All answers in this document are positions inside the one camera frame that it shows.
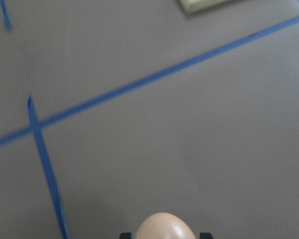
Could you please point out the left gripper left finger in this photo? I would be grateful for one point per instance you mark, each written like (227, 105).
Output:
(127, 235)

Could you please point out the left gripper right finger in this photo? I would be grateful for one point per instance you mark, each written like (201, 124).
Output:
(206, 236)

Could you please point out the brown egg from bowl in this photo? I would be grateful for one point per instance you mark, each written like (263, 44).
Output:
(164, 226)

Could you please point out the wooden cutting board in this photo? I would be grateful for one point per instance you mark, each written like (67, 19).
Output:
(191, 7)

